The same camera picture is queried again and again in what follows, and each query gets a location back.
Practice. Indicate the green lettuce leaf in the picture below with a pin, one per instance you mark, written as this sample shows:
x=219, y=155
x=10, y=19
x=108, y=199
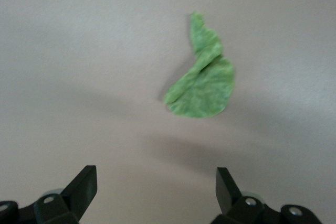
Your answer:
x=204, y=90

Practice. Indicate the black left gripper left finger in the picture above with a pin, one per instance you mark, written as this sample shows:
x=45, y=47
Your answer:
x=81, y=195

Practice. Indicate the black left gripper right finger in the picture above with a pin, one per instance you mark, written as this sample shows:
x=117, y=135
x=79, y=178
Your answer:
x=228, y=195

